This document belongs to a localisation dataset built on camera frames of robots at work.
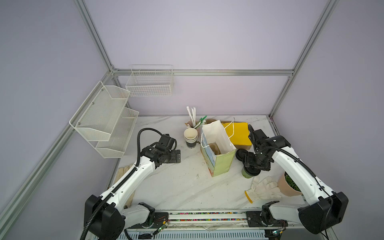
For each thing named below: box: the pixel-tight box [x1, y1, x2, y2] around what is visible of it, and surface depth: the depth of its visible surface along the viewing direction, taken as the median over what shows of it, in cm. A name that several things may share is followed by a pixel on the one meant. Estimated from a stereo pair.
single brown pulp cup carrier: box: [208, 141, 222, 155], surface depth 99 cm
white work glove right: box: [244, 176, 282, 204], surface depth 84 cm
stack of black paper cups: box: [183, 127, 198, 149], surface depth 95 cm
